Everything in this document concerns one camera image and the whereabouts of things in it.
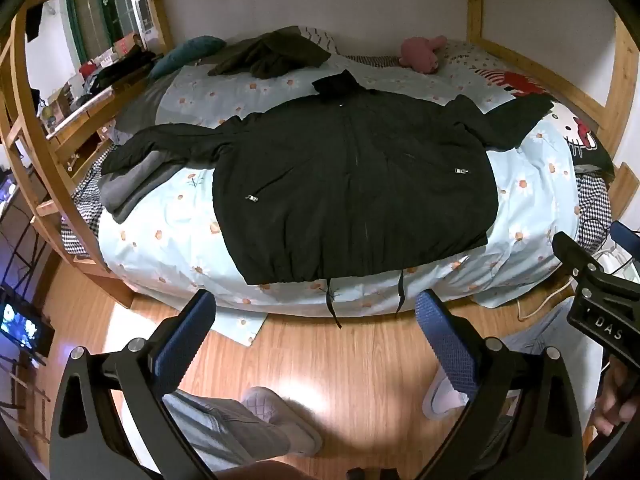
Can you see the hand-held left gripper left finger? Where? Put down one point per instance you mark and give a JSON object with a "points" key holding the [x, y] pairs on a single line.
{"points": [[187, 330]]}

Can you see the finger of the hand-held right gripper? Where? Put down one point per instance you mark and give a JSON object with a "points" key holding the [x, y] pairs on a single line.
{"points": [[575, 255], [627, 237]]}

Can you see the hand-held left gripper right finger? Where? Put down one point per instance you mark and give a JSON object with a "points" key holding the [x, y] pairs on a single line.
{"points": [[445, 335]]}

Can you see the black jacket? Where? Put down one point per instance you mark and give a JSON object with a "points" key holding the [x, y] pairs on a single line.
{"points": [[350, 175]]}

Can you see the dark clothes pile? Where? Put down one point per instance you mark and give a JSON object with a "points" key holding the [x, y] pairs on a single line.
{"points": [[125, 67]]}

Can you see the person's right hand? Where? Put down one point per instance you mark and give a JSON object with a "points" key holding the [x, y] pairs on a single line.
{"points": [[617, 402]]}

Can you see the person's right leg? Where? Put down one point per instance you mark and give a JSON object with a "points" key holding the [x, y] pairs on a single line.
{"points": [[550, 330]]}

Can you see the person's leg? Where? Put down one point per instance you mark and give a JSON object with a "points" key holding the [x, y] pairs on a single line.
{"points": [[550, 330], [210, 430]]}

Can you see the person's left leg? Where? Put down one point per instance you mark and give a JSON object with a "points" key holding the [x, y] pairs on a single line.
{"points": [[210, 430]]}

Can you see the light blue floral bed sheet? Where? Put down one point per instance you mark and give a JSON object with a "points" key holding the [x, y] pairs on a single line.
{"points": [[165, 230]]}

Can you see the cartoon cat print pillow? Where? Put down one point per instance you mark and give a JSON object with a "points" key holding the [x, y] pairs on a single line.
{"points": [[570, 125]]}

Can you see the grey quilted slipper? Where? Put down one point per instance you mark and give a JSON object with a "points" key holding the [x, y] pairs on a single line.
{"points": [[285, 425]]}

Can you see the folded grey cloth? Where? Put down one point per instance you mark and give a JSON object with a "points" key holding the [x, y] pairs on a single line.
{"points": [[135, 180]]}

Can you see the computer monitor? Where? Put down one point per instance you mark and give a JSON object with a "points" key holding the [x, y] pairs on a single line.
{"points": [[22, 327]]}

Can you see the wooden desk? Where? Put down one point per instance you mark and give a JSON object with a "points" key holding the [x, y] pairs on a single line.
{"points": [[82, 130]]}

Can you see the grey blanket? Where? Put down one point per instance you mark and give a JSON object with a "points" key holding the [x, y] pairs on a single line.
{"points": [[140, 105]]}

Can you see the white polka dot pillow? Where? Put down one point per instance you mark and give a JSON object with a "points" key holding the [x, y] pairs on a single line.
{"points": [[465, 52]]}

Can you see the pink plush toy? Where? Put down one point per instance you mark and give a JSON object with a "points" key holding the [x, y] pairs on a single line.
{"points": [[422, 52]]}

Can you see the teal pillow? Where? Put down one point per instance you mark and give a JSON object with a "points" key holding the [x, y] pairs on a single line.
{"points": [[182, 52]]}

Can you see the olive green garment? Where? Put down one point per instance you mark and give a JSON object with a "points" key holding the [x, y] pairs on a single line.
{"points": [[272, 55]]}

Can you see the red box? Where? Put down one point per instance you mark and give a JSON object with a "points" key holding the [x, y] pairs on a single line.
{"points": [[125, 44]]}

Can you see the wooden bunk bed frame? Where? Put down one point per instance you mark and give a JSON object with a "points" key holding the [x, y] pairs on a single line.
{"points": [[35, 125]]}

